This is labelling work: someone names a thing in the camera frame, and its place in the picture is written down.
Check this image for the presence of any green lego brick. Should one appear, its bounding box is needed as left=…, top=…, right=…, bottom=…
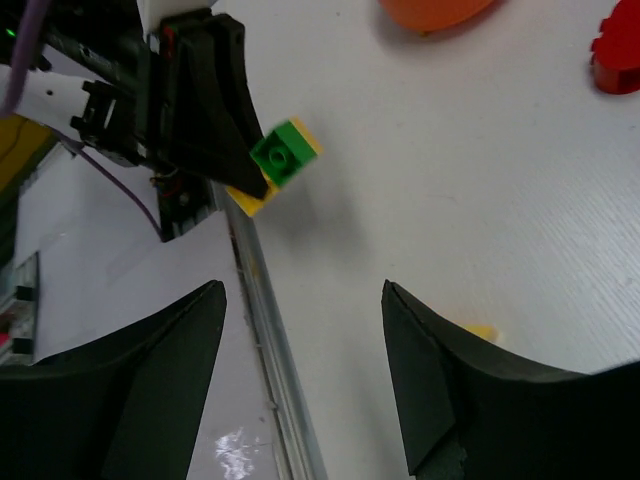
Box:
left=251, top=117, right=322, bottom=188

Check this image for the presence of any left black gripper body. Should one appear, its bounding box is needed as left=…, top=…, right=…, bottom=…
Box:
left=69, top=9, right=225, bottom=183

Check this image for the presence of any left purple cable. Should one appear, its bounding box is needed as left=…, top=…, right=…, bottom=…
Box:
left=0, top=0, right=166, bottom=241

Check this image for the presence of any aluminium table front rail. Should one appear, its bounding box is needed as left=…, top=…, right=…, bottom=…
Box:
left=212, top=184, right=327, bottom=479

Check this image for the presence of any yellow curved lego piece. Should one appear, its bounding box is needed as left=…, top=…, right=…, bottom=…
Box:
left=464, top=325, right=500, bottom=343

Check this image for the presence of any red rounded lego brick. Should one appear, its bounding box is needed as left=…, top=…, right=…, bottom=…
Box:
left=590, top=0, right=639, bottom=95

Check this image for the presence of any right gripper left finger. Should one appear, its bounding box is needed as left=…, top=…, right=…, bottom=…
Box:
left=1, top=280, right=227, bottom=479

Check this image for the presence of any orange round divided container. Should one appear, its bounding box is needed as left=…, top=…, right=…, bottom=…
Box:
left=379, top=0, right=497, bottom=33

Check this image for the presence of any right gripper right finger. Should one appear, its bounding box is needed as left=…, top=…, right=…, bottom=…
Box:
left=381, top=281, right=639, bottom=479

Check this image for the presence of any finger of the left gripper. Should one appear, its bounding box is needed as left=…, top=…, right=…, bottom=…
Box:
left=172, top=14, right=268, bottom=198

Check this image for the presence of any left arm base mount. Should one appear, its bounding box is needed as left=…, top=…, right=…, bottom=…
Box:
left=150, top=170, right=217, bottom=242

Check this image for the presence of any long yellow lego plate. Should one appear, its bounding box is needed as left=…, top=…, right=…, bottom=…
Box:
left=224, top=116, right=325, bottom=218

